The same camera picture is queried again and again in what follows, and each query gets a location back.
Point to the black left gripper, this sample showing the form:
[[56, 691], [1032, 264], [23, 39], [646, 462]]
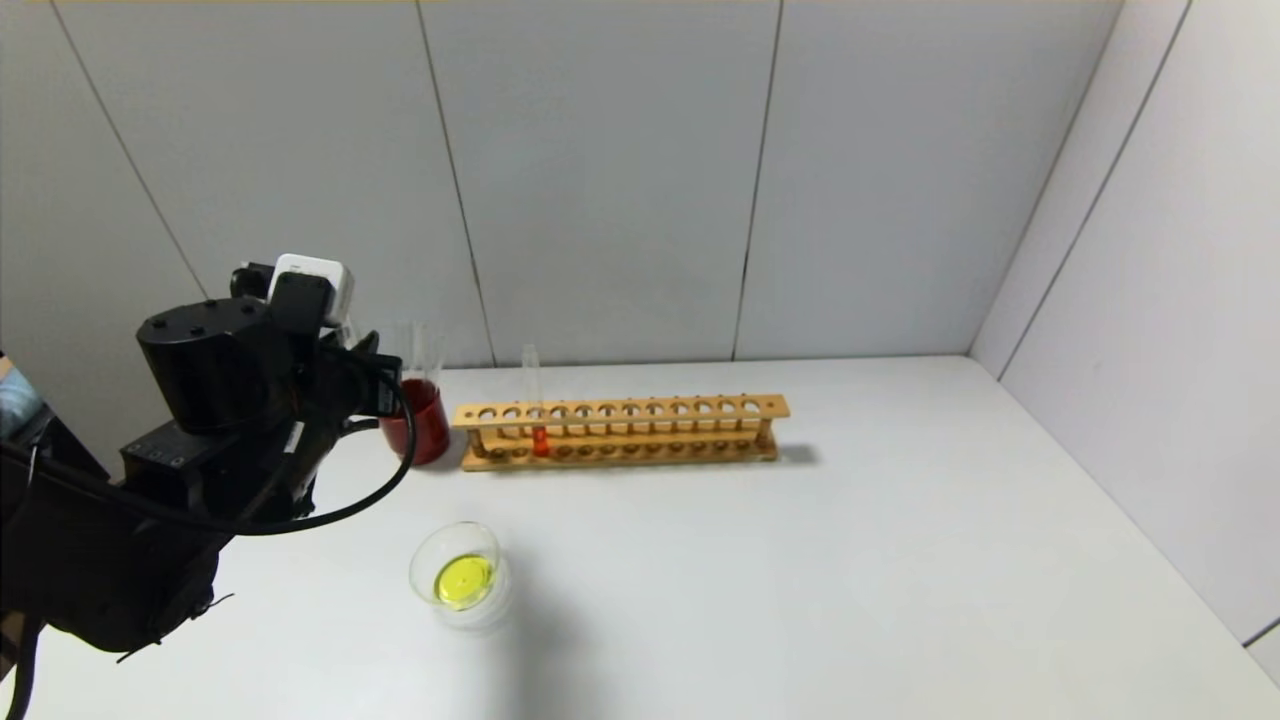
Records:
[[378, 383]]

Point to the red pigment test tube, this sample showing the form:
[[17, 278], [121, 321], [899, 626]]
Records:
[[540, 442]]

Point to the empty clear glass test tube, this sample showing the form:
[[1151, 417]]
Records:
[[409, 352], [432, 355]]

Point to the wooden test tube rack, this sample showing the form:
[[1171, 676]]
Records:
[[620, 410]]

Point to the dark red cup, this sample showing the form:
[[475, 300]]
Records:
[[428, 430]]

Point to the clear glass beaker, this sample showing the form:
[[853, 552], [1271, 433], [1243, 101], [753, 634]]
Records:
[[465, 580]]

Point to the dark background furniture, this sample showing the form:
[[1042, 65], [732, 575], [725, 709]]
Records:
[[70, 445]]

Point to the pale blue background object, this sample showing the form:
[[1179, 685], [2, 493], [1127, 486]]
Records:
[[14, 400]]

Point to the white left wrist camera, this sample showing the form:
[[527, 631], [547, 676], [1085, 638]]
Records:
[[315, 285]]

